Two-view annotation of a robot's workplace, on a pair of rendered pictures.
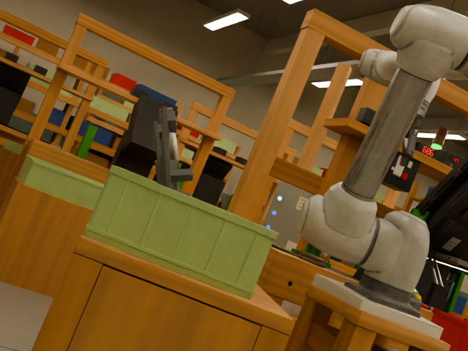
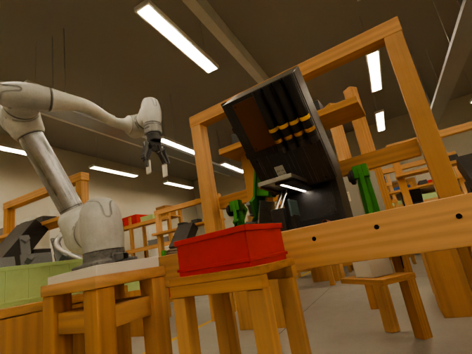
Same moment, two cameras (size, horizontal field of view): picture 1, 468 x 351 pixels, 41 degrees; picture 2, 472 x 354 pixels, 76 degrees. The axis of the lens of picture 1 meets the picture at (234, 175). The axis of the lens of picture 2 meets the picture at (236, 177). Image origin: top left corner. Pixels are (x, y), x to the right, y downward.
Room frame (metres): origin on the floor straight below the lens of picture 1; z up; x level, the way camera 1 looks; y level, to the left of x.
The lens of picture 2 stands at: (1.47, -1.82, 0.83)
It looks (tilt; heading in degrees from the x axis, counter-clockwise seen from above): 15 degrees up; 48
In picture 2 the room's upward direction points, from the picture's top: 10 degrees counter-clockwise
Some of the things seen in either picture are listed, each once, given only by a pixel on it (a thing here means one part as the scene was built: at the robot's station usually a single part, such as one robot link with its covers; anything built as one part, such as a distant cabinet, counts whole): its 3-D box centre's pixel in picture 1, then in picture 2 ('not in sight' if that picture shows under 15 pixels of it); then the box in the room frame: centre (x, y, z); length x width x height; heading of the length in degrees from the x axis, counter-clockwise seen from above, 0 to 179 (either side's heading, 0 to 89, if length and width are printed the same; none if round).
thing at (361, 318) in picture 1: (374, 318); (106, 280); (1.86, -0.55, 0.83); 0.32 x 0.32 x 0.04; 19
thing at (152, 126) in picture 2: (414, 108); (152, 130); (2.15, -0.50, 1.54); 0.09 x 0.09 x 0.06
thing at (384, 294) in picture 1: (389, 294); (107, 258); (1.87, -0.57, 0.91); 0.22 x 0.18 x 0.06; 106
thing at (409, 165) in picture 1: (393, 170); not in sight; (2.85, -0.68, 1.42); 0.17 x 0.12 x 0.15; 108
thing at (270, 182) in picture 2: (442, 259); (291, 186); (2.61, -0.95, 1.11); 0.39 x 0.16 x 0.03; 18
